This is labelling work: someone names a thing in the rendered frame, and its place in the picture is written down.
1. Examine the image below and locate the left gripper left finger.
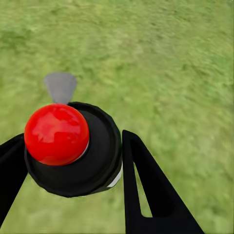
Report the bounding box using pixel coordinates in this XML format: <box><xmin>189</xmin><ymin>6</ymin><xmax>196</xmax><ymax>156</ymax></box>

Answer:
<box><xmin>0</xmin><ymin>133</ymin><xmax>28</xmax><ymax>227</ymax></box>

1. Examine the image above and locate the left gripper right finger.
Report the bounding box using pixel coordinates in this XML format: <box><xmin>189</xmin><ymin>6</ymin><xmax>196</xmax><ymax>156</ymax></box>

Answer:
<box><xmin>122</xmin><ymin>130</ymin><xmax>204</xmax><ymax>234</ymax></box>

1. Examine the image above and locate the pesticide atomizer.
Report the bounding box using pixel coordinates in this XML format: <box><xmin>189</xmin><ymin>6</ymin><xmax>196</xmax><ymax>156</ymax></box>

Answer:
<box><xmin>24</xmin><ymin>72</ymin><xmax>123</xmax><ymax>198</ymax></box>

